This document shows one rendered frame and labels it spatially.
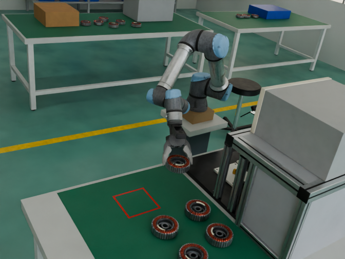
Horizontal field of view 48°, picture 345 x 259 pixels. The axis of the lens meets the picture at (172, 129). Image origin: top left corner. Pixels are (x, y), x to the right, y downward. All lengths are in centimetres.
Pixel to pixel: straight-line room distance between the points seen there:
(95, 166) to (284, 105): 207
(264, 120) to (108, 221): 76
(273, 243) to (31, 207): 99
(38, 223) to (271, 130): 100
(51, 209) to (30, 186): 138
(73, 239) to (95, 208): 19
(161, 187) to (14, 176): 161
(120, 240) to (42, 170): 177
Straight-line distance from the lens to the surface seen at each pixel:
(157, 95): 195
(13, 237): 272
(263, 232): 166
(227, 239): 162
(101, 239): 159
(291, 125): 155
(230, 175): 198
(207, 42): 206
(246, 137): 165
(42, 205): 176
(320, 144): 148
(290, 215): 152
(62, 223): 167
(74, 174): 320
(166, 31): 448
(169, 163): 175
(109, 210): 171
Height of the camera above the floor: 187
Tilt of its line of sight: 28 degrees down
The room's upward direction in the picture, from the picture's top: 8 degrees clockwise
